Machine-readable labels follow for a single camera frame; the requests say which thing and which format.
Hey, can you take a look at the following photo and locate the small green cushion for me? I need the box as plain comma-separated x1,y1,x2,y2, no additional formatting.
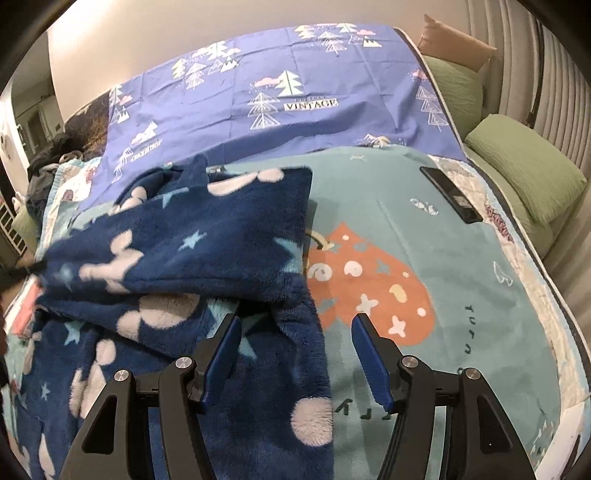
422,55,485,134

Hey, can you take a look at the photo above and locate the peach cushion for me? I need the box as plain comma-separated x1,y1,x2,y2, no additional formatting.
418,14,498,72

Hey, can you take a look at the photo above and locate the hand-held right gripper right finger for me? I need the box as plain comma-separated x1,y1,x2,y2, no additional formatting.
352,313,539,480

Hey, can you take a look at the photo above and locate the large green cushion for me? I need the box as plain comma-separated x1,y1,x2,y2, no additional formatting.
464,114,587,227

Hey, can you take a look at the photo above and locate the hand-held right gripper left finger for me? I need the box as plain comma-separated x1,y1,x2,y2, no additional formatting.
58,314,243,480

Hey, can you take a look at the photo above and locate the white slatted frame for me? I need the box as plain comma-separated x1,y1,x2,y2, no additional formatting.
0,217,28,257

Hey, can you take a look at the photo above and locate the purple tree print sheet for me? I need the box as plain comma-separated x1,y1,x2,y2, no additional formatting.
99,23,467,195

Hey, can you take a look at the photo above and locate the coral red cloth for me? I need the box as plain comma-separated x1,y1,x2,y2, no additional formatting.
11,281,44,337

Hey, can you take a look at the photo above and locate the dark clothes pile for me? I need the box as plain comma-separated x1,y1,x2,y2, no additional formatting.
25,90,114,195

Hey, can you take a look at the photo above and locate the navy fleece garment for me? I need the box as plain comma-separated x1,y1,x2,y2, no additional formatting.
9,154,335,480

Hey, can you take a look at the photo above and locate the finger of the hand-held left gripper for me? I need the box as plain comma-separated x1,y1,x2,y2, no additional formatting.
0,264,43,297

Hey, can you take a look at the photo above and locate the teal printed blanket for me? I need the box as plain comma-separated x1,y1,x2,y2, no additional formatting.
0,145,580,480

